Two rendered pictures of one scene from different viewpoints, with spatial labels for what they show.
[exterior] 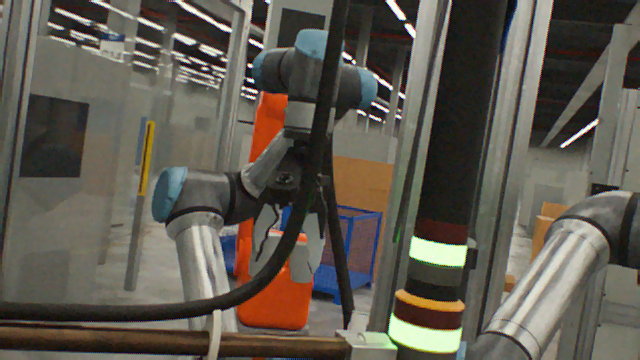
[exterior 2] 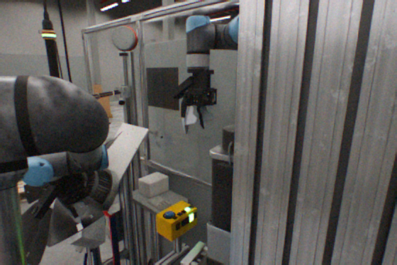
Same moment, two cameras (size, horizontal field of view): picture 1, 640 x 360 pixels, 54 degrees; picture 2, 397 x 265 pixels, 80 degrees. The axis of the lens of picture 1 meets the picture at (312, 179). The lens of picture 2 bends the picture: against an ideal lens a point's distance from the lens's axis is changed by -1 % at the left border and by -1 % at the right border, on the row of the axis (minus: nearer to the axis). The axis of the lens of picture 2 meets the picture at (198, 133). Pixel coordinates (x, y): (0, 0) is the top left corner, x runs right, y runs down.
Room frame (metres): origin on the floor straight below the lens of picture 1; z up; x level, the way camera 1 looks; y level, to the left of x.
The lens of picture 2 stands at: (1.31, -0.69, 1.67)
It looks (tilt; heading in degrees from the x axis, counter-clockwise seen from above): 15 degrees down; 116
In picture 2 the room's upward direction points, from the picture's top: straight up
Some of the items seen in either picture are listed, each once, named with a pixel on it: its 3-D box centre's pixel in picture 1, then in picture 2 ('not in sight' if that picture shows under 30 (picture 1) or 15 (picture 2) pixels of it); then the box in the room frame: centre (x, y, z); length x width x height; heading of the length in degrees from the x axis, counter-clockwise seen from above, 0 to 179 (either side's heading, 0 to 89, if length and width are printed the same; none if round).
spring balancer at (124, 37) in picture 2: not in sight; (125, 39); (0.14, 0.59, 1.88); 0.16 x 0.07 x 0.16; 20
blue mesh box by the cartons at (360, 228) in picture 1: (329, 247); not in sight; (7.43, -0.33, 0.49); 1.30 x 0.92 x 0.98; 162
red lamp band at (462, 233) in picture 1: (441, 229); not in sight; (0.39, -0.08, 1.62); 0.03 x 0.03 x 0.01
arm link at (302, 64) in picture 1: (315, 69); (199, 36); (0.96, 0.02, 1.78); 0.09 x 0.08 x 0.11; 34
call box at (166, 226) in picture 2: not in sight; (177, 220); (0.81, 0.11, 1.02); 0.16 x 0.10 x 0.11; 75
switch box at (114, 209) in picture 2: not in sight; (120, 221); (0.26, 0.30, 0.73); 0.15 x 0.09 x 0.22; 75
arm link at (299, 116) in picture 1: (307, 119); (198, 62); (0.96, 0.02, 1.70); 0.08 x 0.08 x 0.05
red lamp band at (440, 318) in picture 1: (428, 309); not in sight; (0.39, -0.08, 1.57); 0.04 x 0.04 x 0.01
